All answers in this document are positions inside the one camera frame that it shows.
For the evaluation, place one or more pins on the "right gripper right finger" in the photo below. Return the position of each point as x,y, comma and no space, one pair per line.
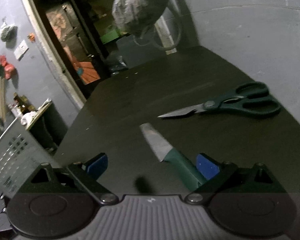
217,176

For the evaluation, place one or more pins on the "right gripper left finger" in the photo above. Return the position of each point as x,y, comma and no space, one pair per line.
86,175

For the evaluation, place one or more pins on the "white perforated utensil basket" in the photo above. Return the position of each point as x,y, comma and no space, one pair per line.
20,155

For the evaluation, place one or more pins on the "green handled scissors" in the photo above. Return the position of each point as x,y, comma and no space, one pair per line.
252,98

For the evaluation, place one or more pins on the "wooden counter shelf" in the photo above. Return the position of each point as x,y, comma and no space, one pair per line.
29,119

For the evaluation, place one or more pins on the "dark sauce bottle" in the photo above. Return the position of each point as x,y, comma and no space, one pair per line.
23,103

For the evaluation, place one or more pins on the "wooden spatula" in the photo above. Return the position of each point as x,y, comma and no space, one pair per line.
2,100

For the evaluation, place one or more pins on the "red net bag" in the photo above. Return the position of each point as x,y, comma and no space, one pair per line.
9,69

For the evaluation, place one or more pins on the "green box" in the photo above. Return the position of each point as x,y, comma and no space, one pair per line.
110,36

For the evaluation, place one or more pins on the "hanging grey bag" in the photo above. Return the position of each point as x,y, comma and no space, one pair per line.
8,33

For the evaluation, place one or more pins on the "plastic bag of dark contents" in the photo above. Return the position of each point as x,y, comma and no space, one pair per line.
136,17

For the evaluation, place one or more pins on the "white wall switch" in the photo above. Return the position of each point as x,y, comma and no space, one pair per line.
20,50

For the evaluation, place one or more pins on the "orange wall hook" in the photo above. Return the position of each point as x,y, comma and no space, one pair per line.
31,37

